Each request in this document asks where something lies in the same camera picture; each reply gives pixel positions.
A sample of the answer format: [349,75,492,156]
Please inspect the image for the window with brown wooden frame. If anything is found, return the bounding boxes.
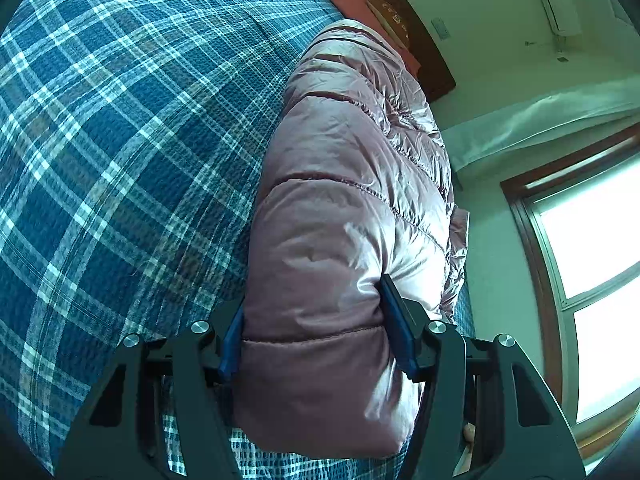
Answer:
[500,124,640,467]

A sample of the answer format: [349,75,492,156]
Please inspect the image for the brown patterned pillow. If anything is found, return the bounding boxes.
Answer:
[366,0,412,52]

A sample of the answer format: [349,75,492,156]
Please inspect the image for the white curtain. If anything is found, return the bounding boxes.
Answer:
[440,79,640,192]

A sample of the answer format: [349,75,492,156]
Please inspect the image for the pink down jacket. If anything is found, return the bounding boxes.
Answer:
[231,19,471,461]

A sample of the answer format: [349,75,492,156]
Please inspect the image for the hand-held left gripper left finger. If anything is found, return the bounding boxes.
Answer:
[55,300,247,480]

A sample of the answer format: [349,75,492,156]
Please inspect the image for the bed with blue plaid sheet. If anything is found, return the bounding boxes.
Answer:
[0,0,477,480]

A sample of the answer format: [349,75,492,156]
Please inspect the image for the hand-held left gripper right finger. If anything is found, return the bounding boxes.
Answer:
[379,274,587,480]

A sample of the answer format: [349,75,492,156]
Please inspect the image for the wooden headboard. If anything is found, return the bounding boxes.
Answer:
[325,0,457,102]

